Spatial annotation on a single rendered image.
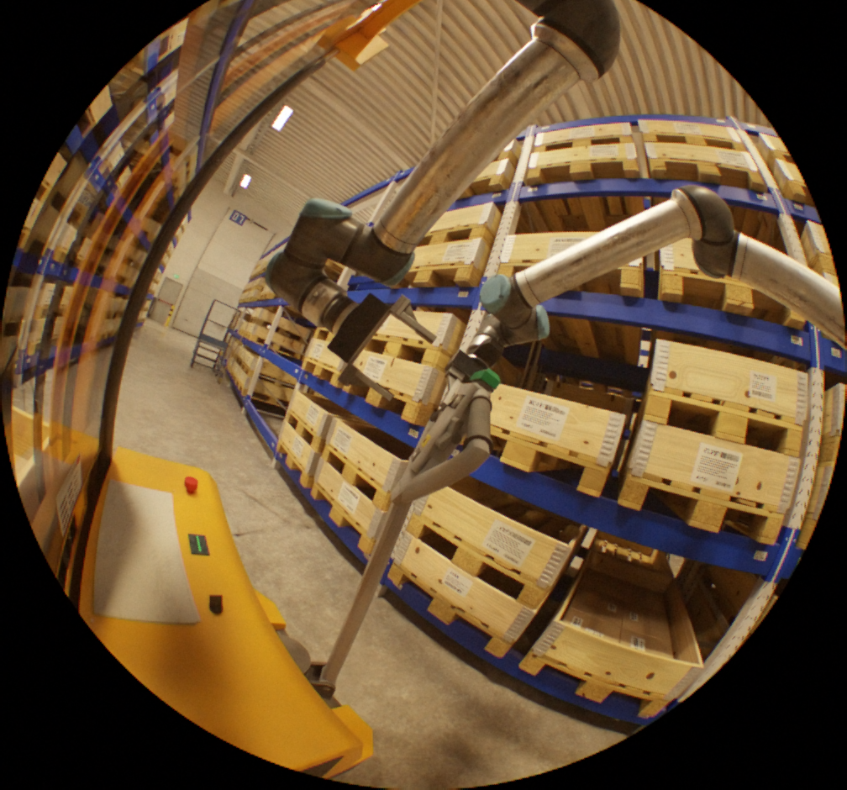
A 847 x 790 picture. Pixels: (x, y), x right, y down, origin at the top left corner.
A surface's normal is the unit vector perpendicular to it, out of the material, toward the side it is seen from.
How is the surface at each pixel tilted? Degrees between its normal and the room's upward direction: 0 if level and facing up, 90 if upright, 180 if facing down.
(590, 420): 90
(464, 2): 180
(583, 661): 90
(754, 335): 90
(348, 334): 90
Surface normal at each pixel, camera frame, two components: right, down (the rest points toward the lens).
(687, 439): -0.62, -0.31
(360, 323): 0.10, -0.08
